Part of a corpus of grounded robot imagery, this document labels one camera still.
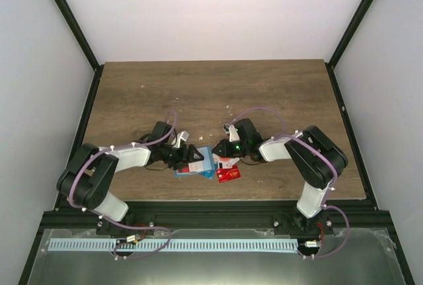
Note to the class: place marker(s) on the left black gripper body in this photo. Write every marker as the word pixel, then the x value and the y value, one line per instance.
pixel 175 159

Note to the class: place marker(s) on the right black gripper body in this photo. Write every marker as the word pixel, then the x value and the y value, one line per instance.
pixel 235 152

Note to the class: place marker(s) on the teal leather card holder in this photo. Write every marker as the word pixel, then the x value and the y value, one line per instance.
pixel 205 167

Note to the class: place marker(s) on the dark red credit card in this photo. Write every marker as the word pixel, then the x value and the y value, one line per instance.
pixel 226 175

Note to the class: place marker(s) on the white card with red logo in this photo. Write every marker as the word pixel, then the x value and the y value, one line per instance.
pixel 196 167

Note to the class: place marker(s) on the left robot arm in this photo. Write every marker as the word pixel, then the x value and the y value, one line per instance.
pixel 87 178

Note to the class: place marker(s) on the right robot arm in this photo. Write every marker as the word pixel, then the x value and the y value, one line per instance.
pixel 318 159

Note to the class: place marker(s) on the white card with red circle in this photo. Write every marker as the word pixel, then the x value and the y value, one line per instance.
pixel 224 162

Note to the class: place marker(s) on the blue credit card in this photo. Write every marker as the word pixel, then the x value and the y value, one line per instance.
pixel 208 174

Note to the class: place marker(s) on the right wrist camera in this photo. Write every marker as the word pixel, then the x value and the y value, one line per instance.
pixel 232 132

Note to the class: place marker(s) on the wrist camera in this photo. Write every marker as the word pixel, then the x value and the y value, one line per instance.
pixel 232 132
pixel 180 139

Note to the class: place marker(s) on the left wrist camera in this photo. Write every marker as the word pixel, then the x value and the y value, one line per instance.
pixel 180 139

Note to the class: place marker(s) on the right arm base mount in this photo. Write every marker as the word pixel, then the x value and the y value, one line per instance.
pixel 297 225

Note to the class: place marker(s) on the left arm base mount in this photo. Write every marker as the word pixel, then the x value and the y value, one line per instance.
pixel 123 229

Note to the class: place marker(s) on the light blue slotted cable duct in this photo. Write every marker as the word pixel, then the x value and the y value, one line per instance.
pixel 177 245

